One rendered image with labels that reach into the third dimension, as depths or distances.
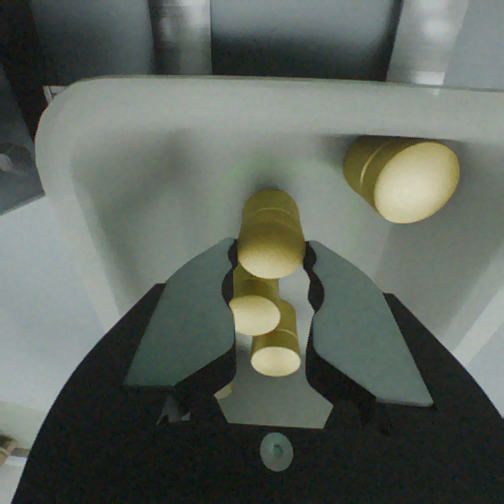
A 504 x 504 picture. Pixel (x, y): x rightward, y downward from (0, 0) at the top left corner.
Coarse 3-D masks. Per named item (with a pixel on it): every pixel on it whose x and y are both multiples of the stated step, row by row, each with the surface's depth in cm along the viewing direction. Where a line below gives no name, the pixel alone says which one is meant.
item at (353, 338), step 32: (320, 256) 10; (320, 288) 9; (352, 288) 9; (320, 320) 7; (352, 320) 7; (384, 320) 7; (320, 352) 6; (352, 352) 6; (384, 352) 6; (320, 384) 7; (352, 384) 6; (384, 384) 6; (416, 384) 6
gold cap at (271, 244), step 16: (256, 192) 14; (272, 192) 14; (256, 208) 12; (272, 208) 12; (288, 208) 12; (256, 224) 11; (272, 224) 11; (288, 224) 11; (240, 240) 11; (256, 240) 11; (272, 240) 11; (288, 240) 11; (304, 240) 11; (240, 256) 12; (256, 256) 12; (272, 256) 12; (288, 256) 12; (304, 256) 12; (256, 272) 12; (272, 272) 12; (288, 272) 12
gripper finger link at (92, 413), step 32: (160, 288) 9; (128, 320) 7; (96, 352) 6; (128, 352) 6; (64, 384) 6; (96, 384) 6; (64, 416) 5; (96, 416) 5; (128, 416) 5; (160, 416) 5; (32, 448) 4; (64, 448) 4; (96, 448) 5; (32, 480) 4; (64, 480) 4
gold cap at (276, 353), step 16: (288, 304) 19; (288, 320) 17; (256, 336) 17; (272, 336) 16; (288, 336) 16; (256, 352) 16; (272, 352) 16; (288, 352) 15; (256, 368) 17; (272, 368) 16; (288, 368) 16
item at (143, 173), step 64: (64, 128) 7; (128, 128) 8; (192, 128) 13; (256, 128) 7; (320, 128) 6; (384, 128) 6; (448, 128) 6; (64, 192) 8; (128, 192) 10; (192, 192) 15; (320, 192) 14; (128, 256) 11; (192, 256) 17; (384, 256) 16; (448, 256) 11; (448, 320) 11; (256, 384) 20
